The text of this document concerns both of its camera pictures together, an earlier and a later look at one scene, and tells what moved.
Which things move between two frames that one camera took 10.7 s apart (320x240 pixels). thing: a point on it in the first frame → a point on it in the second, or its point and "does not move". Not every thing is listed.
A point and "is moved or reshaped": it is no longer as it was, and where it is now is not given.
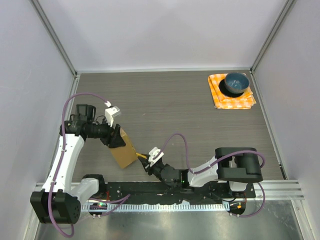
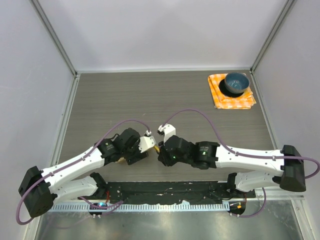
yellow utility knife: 141,155 is moved or reshaped
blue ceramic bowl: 236,82 does not move
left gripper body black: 109,135 → 132,154
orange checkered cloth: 245,101 does not move
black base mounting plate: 138,191 does not move
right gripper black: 146,165 → 163,156
